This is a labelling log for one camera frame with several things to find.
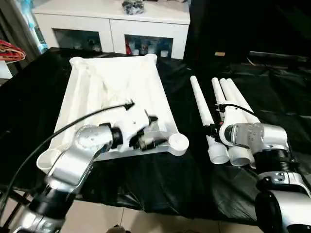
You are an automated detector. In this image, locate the white plastic table leg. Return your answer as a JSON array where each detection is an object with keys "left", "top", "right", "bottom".
[
  {"left": 211, "top": 77, "right": 251, "bottom": 167},
  {"left": 189, "top": 75, "right": 230, "bottom": 165},
  {"left": 225, "top": 79, "right": 256, "bottom": 124},
  {"left": 219, "top": 78, "right": 259, "bottom": 168}
]

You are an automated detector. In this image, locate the white plastic table top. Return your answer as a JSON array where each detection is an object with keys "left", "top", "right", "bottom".
[{"left": 36, "top": 54, "right": 190, "bottom": 175}]

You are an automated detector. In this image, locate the black plastic mat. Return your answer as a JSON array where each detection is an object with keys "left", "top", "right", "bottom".
[{"left": 0, "top": 46, "right": 311, "bottom": 226}]

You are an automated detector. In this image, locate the black metal bar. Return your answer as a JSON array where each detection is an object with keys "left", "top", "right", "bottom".
[{"left": 249, "top": 50, "right": 311, "bottom": 66}]

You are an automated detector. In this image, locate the white cabinet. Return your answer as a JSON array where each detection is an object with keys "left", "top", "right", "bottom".
[{"left": 32, "top": 0, "right": 191, "bottom": 60}]

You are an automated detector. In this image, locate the grey crumpled bundle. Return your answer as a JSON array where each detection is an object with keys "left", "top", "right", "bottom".
[{"left": 121, "top": 0, "right": 146, "bottom": 15}]

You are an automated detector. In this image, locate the red wire hanger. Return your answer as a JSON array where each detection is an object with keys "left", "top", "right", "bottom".
[{"left": 0, "top": 39, "right": 26, "bottom": 63}]

